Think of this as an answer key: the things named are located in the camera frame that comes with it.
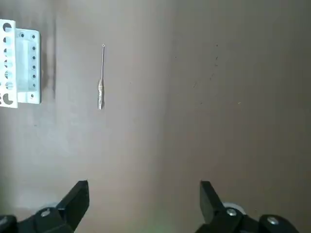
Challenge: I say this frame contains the white test tube rack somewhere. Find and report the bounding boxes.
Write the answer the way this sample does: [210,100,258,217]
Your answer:
[0,18,41,109]

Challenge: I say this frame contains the thin wire test tube brush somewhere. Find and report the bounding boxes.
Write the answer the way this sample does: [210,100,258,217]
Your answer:
[97,43,106,110]

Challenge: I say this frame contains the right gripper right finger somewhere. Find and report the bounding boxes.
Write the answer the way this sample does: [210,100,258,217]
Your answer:
[194,181,299,233]

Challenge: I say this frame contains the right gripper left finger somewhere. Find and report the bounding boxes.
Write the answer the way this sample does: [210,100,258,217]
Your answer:
[0,180,90,233]

